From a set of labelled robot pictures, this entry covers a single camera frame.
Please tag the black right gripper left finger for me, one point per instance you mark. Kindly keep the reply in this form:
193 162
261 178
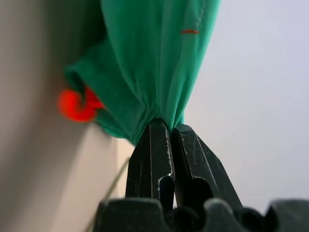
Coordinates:
150 164

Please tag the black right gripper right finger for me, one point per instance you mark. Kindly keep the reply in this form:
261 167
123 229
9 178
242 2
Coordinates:
200 166

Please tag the green shorts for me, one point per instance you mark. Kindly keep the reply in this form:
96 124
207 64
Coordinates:
147 67

